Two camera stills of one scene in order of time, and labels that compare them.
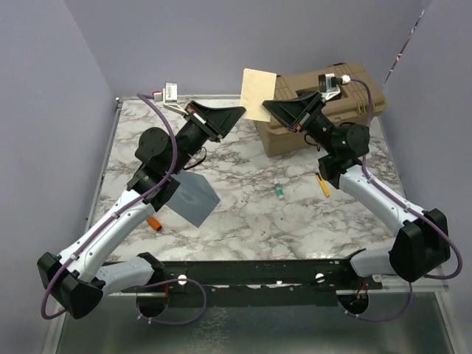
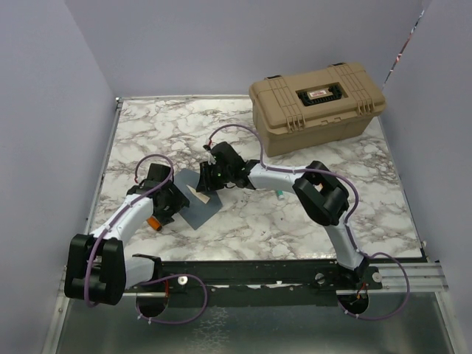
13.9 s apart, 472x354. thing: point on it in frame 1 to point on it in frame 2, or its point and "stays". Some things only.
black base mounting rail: x=254 y=282 stays
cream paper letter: x=257 y=87 to x=200 y=196
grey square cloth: x=194 y=198 stays
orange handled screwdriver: x=154 y=223 stays
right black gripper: x=296 y=113 to x=205 y=182
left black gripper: x=214 y=122 to x=178 y=200
